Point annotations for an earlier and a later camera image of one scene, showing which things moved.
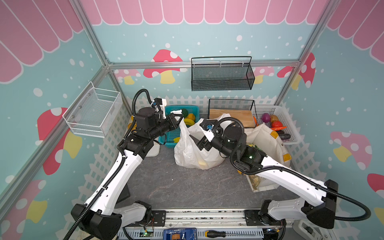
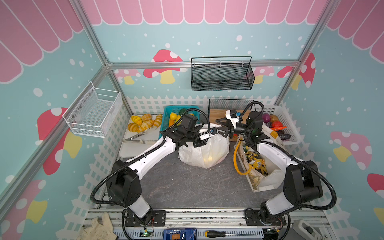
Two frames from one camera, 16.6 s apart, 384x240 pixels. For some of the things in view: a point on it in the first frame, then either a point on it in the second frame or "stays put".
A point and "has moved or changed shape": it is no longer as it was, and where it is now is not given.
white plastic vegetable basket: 263,113 stays put
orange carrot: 277,128 stays put
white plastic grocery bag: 188,153 has moved or changed shape
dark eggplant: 285,137 stays put
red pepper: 276,124 stays put
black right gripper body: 204,142 to 233,123
